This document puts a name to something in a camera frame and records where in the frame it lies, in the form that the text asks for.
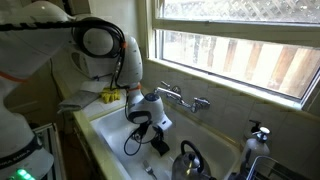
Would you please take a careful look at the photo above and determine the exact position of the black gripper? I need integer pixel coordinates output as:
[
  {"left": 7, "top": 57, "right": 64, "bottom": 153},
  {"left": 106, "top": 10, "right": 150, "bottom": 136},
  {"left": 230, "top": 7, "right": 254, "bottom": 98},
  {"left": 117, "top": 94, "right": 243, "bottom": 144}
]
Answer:
[{"left": 133, "top": 116, "right": 172, "bottom": 147}]

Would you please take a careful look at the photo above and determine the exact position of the black yellow sponge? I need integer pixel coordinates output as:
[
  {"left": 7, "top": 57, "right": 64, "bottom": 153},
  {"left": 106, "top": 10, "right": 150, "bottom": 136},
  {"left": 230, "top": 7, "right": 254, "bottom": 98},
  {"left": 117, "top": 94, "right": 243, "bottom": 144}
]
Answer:
[{"left": 151, "top": 139, "right": 170, "bottom": 156}]

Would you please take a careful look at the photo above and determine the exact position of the chrome wall tap faucet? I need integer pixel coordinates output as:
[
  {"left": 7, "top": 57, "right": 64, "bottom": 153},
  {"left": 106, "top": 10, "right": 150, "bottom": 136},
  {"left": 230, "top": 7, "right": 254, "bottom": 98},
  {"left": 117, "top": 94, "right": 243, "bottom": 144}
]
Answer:
[{"left": 154, "top": 81, "right": 211, "bottom": 113}]

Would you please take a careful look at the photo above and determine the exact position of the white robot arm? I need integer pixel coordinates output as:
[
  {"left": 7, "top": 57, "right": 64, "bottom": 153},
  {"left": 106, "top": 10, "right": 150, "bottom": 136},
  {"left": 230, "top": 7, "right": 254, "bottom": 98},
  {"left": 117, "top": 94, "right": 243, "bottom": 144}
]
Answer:
[{"left": 0, "top": 1, "right": 172, "bottom": 180}]

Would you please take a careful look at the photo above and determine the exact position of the metal spoon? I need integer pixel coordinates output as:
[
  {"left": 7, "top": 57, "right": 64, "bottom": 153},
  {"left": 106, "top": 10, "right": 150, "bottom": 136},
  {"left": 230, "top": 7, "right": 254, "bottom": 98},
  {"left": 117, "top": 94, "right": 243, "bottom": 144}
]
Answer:
[{"left": 143, "top": 160, "right": 157, "bottom": 180}]

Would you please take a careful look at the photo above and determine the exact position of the white kitchen sink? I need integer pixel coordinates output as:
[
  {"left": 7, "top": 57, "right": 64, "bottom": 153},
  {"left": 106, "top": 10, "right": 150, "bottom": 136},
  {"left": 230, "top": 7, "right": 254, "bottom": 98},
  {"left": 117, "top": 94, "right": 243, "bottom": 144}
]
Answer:
[{"left": 90, "top": 103, "right": 240, "bottom": 180}]

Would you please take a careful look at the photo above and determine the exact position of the grey folded cloth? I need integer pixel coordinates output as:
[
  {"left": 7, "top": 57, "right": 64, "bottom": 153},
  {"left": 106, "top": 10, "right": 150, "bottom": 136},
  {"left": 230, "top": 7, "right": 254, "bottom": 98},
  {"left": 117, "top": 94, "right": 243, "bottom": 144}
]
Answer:
[{"left": 58, "top": 90, "right": 99, "bottom": 113}]

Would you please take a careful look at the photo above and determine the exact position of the white countertop appliance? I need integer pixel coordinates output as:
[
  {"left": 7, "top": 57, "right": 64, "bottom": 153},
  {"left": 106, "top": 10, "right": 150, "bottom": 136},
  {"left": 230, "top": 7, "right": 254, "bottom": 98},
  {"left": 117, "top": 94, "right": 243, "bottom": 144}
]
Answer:
[{"left": 70, "top": 50, "right": 116, "bottom": 78}]

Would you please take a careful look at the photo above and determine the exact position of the white soap pump bottle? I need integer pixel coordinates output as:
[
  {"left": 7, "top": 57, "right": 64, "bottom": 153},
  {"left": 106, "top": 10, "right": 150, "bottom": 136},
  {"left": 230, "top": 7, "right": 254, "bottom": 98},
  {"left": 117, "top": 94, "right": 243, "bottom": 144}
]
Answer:
[{"left": 241, "top": 127, "right": 270, "bottom": 167}]

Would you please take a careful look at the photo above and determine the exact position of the dish drying rack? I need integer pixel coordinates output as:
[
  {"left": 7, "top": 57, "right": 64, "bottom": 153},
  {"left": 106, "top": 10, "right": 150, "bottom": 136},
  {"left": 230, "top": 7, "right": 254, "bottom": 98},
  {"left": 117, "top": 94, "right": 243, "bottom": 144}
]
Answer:
[{"left": 229, "top": 155, "right": 311, "bottom": 180}]

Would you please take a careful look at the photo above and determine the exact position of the white upper cabinet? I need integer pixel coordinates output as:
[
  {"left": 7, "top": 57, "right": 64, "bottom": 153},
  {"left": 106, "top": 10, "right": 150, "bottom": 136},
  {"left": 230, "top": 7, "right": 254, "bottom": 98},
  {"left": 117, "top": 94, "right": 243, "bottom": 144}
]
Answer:
[{"left": 88, "top": 0, "right": 138, "bottom": 39}]

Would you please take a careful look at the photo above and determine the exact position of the steel kettle black handle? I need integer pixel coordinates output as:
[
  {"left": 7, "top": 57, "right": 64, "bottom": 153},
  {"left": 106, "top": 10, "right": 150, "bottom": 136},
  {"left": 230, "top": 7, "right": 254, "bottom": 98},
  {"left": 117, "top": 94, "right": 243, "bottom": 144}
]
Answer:
[{"left": 171, "top": 140, "right": 217, "bottom": 180}]

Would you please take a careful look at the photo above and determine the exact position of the window with white frame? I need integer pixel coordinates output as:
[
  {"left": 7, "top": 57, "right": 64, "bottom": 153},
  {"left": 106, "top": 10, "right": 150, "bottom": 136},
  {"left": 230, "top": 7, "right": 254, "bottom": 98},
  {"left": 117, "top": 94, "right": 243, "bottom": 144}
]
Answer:
[{"left": 147, "top": 0, "right": 320, "bottom": 109}]

